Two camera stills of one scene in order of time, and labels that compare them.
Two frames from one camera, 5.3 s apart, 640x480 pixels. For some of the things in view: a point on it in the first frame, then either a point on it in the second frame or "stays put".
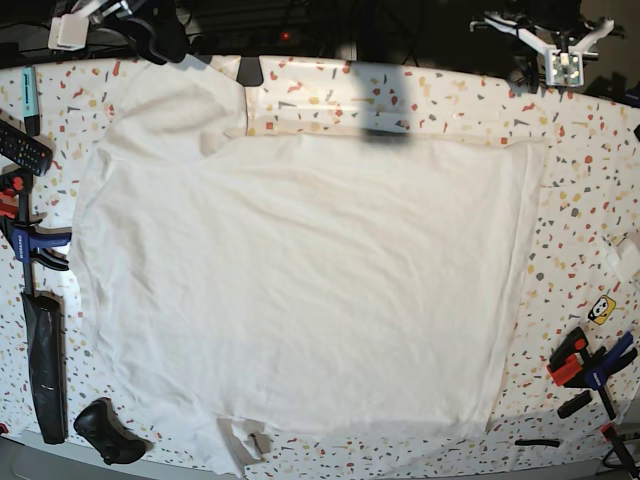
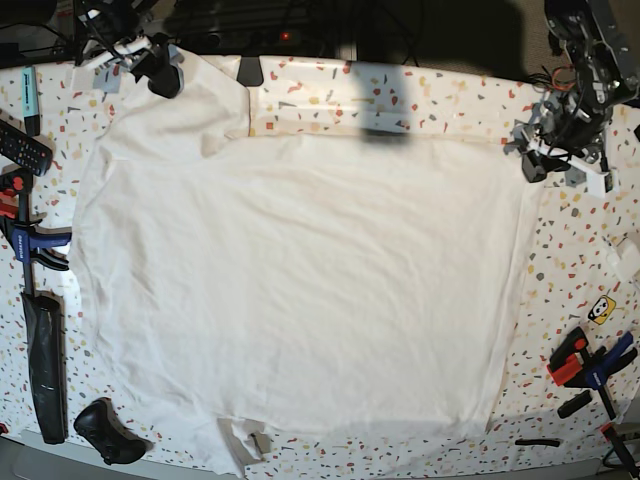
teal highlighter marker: (30, 101) stays put
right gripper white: (564, 67) -> (600, 182)
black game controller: (100, 427) stays put
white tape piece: (624, 258) stays put
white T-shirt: (266, 283) stays put
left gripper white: (160, 37) -> (164, 77)
